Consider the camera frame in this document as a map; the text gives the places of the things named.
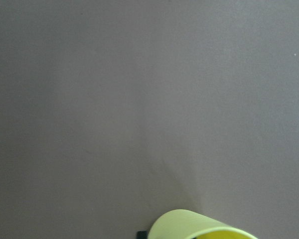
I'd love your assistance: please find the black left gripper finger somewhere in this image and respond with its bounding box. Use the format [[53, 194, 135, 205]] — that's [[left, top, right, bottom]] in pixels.
[[136, 231, 148, 239]]

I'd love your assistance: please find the yellow plastic cup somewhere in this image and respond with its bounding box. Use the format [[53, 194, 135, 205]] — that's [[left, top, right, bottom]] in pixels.
[[148, 209, 256, 239]]

